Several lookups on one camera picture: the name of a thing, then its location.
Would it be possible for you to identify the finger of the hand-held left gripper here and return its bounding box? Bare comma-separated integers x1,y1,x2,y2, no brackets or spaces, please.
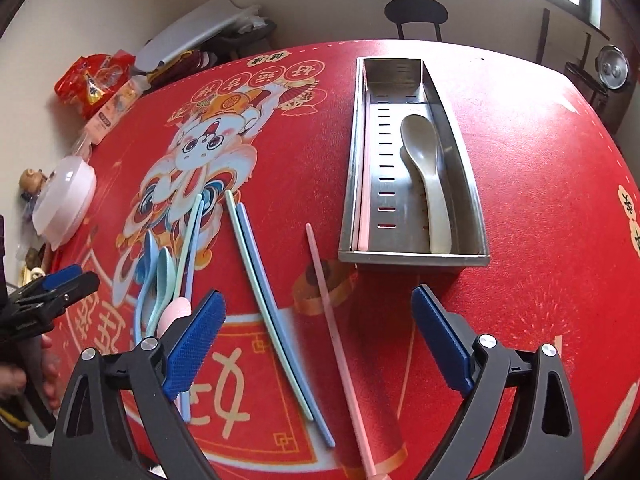
10,264,85,306
20,272,101,321

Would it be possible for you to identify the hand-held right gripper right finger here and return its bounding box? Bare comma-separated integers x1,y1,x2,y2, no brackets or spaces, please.
411,284,586,480

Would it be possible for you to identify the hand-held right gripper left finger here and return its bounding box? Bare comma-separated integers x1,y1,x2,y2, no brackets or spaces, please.
50,289,227,480

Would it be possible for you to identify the pink spoon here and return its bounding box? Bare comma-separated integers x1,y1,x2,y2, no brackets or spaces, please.
157,297,193,341

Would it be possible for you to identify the blue spoon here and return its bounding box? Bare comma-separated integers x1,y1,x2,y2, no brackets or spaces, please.
132,230,160,346

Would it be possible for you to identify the green spoon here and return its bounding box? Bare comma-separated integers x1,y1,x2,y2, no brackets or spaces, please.
145,246,176,338

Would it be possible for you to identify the pink chopstick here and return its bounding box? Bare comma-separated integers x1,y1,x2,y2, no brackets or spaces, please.
305,223,381,480
356,150,372,252

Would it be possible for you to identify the green chopstick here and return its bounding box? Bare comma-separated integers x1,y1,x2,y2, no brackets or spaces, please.
172,193,203,301
225,190,316,423

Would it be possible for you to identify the stainless steel utensil tray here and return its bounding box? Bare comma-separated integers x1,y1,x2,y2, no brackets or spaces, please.
338,56,492,267

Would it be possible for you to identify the person's left hand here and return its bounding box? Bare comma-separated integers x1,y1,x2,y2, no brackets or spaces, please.
0,332,63,411

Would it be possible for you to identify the white lidded bowl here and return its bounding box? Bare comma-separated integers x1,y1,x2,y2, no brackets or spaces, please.
32,156,97,251

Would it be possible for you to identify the brown figurine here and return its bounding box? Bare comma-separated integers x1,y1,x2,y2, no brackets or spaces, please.
19,169,48,201

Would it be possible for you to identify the blue chopstick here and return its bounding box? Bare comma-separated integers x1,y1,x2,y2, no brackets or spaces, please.
236,202,336,448
179,200,206,423

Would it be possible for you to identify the pink labelled bottle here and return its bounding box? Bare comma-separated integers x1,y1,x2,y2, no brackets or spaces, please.
84,75,146,146

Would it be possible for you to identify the red printed tablecloth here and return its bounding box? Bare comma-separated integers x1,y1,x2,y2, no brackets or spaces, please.
37,40,640,480

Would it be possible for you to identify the red snack bag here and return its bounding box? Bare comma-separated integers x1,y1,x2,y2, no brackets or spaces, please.
54,52,138,120

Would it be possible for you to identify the grey spoon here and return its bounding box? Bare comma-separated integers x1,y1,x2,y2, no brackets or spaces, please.
400,114,453,255

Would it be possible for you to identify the dark striped cloth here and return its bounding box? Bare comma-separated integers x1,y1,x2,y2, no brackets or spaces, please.
147,49,211,91

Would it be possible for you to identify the dark wooden side table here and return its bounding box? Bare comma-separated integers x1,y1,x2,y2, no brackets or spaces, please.
565,62,626,131

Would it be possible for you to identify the grey board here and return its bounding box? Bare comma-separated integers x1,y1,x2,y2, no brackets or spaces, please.
135,0,263,72

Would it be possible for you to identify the round silver fan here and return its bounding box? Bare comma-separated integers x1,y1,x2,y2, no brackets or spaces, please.
595,45,630,92

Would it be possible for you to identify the dark wooden chair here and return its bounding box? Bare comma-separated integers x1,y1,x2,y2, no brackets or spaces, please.
537,7,611,68

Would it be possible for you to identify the black round chair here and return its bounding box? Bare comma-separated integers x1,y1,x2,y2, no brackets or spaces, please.
384,0,448,43

